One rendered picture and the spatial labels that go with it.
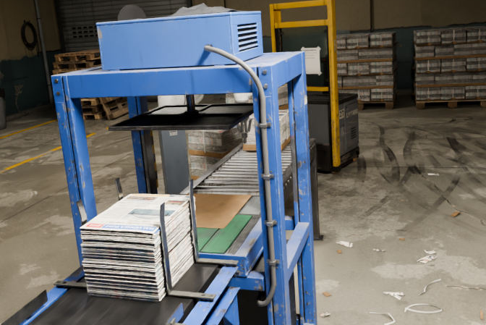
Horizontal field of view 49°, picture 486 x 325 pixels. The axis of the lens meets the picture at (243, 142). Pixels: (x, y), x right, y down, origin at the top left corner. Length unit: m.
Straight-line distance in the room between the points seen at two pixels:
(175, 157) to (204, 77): 2.19
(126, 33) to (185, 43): 0.27
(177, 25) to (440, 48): 7.58
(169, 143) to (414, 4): 7.75
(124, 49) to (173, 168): 2.03
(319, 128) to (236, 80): 4.06
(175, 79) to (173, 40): 0.19
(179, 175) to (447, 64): 6.20
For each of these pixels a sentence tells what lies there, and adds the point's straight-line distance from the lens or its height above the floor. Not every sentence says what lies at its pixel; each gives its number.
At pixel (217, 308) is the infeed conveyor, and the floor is 0.71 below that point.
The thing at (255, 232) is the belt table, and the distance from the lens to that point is 2.41.
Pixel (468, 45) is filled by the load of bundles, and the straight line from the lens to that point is 9.52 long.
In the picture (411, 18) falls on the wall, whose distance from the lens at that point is 11.12.
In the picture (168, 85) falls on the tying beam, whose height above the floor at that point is 1.49.
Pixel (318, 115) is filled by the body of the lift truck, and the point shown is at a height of 0.62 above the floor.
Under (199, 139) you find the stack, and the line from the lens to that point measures 4.56.
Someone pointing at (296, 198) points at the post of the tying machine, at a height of 0.82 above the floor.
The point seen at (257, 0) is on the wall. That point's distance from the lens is 11.52.
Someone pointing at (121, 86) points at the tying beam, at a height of 1.49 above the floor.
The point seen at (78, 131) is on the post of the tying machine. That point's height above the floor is 1.31.
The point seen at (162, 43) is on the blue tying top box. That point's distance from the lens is 2.23.
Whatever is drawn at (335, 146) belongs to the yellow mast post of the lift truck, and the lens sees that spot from 5.80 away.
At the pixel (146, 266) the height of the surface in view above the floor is 0.93.
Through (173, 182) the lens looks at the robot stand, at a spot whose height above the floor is 0.52.
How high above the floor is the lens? 1.72
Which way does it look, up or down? 13 degrees down
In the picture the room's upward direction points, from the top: 4 degrees counter-clockwise
